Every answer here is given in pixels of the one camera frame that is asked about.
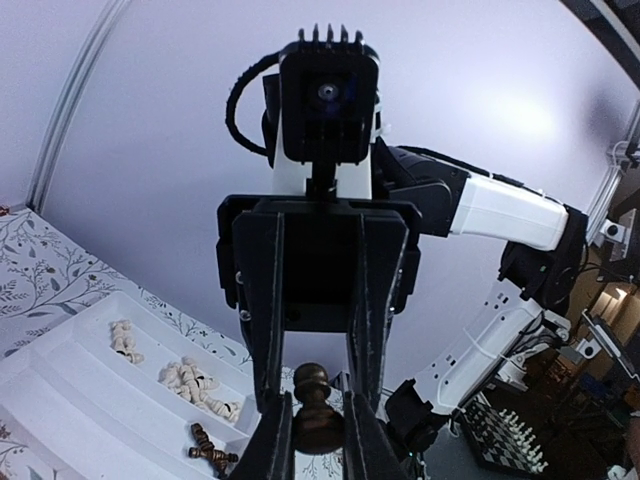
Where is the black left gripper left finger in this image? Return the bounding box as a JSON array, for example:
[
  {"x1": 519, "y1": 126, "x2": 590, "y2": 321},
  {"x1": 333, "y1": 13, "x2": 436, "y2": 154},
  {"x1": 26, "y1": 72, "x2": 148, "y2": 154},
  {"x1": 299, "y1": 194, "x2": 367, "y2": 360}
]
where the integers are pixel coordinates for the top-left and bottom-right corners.
[{"x1": 228, "y1": 392, "x2": 295, "y2": 480}]

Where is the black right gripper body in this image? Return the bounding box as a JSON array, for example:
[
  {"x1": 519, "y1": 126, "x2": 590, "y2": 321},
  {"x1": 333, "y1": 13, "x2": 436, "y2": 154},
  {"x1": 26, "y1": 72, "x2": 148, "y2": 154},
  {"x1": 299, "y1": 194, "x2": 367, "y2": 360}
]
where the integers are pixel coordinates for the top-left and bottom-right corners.
[{"x1": 216, "y1": 195, "x2": 421, "y2": 330}]

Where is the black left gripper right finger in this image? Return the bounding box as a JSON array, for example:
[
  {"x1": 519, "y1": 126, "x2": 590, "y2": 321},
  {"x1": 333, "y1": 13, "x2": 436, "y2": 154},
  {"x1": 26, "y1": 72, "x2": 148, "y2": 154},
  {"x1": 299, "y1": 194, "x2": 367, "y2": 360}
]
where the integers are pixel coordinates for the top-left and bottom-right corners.
[{"x1": 343, "y1": 391, "x2": 408, "y2": 480}]

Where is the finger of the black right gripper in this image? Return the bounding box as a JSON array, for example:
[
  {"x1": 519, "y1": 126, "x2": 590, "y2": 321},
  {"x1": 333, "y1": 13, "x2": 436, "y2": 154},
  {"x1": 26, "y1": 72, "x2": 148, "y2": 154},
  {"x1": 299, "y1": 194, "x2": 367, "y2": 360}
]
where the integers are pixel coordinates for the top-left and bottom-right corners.
[
  {"x1": 347, "y1": 210, "x2": 408, "y2": 405},
  {"x1": 233, "y1": 212, "x2": 285, "y2": 413}
]

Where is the dark chess piece twelfth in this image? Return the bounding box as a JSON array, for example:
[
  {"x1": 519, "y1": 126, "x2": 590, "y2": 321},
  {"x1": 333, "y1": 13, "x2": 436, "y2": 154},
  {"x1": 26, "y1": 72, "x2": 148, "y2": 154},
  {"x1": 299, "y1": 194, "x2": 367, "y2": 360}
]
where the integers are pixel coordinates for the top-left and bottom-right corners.
[{"x1": 293, "y1": 362, "x2": 345, "y2": 455}]

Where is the dark chess pieces pile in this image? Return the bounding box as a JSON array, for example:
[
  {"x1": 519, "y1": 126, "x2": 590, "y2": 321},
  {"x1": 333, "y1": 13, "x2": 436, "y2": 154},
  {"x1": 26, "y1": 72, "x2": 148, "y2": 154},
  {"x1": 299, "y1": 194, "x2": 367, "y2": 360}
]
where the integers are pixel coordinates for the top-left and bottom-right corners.
[{"x1": 187, "y1": 423, "x2": 240, "y2": 477}]

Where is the light chess pieces pile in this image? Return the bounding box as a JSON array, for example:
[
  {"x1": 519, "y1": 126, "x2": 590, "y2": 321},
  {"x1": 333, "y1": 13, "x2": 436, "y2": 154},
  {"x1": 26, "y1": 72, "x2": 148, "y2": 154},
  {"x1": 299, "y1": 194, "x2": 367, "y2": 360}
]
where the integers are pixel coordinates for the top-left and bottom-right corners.
[{"x1": 110, "y1": 319, "x2": 242, "y2": 423}]

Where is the background chess set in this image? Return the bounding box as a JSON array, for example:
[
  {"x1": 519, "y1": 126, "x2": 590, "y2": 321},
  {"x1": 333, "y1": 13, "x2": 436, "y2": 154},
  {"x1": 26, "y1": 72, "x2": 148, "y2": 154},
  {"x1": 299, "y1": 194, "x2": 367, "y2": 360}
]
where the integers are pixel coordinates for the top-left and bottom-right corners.
[{"x1": 457, "y1": 396, "x2": 549, "y2": 479}]

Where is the white divided plastic tray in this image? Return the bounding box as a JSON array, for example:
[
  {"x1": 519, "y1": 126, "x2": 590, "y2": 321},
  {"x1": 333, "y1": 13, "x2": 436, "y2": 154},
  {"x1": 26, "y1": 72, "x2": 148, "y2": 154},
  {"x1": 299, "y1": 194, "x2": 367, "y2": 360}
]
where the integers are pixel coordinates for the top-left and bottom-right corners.
[{"x1": 1, "y1": 293, "x2": 259, "y2": 479}]

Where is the floral patterned table mat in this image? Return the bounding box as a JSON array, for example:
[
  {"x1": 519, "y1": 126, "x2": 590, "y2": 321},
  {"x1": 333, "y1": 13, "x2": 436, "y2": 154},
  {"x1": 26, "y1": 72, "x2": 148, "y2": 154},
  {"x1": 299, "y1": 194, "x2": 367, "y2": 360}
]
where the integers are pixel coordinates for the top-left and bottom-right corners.
[{"x1": 0, "y1": 204, "x2": 351, "y2": 480}]

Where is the right black cable loop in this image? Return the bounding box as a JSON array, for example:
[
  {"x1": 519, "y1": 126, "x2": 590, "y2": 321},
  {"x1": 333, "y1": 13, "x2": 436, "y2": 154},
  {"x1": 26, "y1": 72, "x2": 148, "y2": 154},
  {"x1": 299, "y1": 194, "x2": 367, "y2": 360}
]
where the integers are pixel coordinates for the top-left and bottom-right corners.
[{"x1": 223, "y1": 49, "x2": 281, "y2": 157}]

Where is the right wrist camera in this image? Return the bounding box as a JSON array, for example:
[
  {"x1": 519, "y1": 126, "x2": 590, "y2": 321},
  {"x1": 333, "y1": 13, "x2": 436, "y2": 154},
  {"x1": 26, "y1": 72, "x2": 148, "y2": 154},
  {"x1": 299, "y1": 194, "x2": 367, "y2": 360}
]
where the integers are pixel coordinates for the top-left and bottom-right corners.
[{"x1": 272, "y1": 28, "x2": 380, "y2": 200}]

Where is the right aluminium frame post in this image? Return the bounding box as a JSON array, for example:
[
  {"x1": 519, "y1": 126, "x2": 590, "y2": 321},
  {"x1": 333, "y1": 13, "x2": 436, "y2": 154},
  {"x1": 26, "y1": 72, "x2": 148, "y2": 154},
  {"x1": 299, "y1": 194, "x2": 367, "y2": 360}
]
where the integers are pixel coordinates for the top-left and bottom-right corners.
[{"x1": 25, "y1": 0, "x2": 131, "y2": 214}]

